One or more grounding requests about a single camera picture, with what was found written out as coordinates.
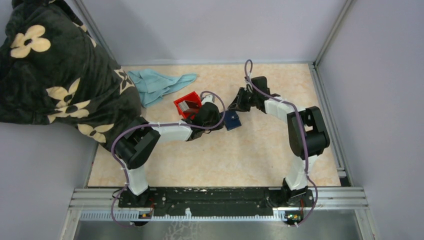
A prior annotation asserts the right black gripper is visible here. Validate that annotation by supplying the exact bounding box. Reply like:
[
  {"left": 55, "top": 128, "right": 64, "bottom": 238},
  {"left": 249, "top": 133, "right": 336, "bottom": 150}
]
[{"left": 227, "top": 87, "right": 258, "bottom": 113}]

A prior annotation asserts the red plastic bin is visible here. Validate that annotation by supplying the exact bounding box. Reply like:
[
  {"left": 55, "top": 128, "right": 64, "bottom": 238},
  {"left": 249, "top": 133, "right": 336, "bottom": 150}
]
[{"left": 173, "top": 91, "right": 202, "bottom": 120}]

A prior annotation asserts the navy leather card holder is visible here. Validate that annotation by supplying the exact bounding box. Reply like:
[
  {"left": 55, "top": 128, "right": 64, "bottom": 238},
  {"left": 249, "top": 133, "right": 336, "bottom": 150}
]
[{"left": 223, "top": 110, "right": 242, "bottom": 131}]

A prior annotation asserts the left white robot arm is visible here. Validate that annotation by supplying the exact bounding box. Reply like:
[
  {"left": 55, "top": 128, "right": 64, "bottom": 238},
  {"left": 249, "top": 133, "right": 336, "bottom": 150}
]
[{"left": 111, "top": 102, "right": 226, "bottom": 207}]

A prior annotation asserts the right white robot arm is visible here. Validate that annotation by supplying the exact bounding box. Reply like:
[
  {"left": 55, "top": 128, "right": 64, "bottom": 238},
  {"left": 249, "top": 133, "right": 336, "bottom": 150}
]
[{"left": 228, "top": 76, "right": 330, "bottom": 206}]

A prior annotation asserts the cards stack in bin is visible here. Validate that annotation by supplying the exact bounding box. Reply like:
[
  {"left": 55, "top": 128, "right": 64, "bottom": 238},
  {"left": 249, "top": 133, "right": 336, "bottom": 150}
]
[{"left": 178, "top": 100, "right": 201, "bottom": 114}]

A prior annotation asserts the light blue cloth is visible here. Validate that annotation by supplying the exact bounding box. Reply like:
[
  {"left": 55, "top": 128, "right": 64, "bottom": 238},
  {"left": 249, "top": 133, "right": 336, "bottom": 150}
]
[{"left": 127, "top": 68, "right": 198, "bottom": 108}]

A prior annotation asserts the black floral fleece blanket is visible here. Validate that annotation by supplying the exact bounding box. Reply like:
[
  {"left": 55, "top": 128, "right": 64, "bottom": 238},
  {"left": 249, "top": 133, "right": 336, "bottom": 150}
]
[{"left": 0, "top": 0, "right": 142, "bottom": 150}]

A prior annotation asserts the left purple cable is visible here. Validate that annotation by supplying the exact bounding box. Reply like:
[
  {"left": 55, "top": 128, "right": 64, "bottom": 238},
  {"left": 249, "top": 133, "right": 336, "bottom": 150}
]
[{"left": 110, "top": 90, "right": 227, "bottom": 229}]

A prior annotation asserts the purple cable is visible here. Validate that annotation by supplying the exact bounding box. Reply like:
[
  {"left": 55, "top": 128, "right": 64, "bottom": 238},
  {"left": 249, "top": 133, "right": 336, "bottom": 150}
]
[
  {"left": 244, "top": 59, "right": 319, "bottom": 228},
  {"left": 110, "top": 90, "right": 227, "bottom": 229}
]

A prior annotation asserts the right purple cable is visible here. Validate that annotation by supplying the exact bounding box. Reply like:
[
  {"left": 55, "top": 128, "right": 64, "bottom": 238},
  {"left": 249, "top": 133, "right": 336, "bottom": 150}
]
[{"left": 244, "top": 59, "right": 319, "bottom": 228}]

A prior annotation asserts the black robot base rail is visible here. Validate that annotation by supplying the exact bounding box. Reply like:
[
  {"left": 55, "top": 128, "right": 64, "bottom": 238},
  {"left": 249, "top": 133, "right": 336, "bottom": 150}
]
[{"left": 112, "top": 187, "right": 316, "bottom": 225}]

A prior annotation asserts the aluminium frame post right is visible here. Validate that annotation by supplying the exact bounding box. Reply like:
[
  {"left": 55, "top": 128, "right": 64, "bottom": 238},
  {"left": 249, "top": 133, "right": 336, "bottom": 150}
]
[{"left": 313, "top": 0, "right": 357, "bottom": 68}]

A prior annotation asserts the aluminium frame post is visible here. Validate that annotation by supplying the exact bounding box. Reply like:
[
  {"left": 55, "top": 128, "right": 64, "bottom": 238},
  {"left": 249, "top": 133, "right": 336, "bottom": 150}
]
[
  {"left": 313, "top": 0, "right": 357, "bottom": 68},
  {"left": 73, "top": 0, "right": 119, "bottom": 64}
]

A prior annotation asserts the aluminium frame post left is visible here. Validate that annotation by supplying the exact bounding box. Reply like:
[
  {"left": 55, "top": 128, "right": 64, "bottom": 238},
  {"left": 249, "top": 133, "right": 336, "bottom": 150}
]
[{"left": 73, "top": 0, "right": 119, "bottom": 64}]

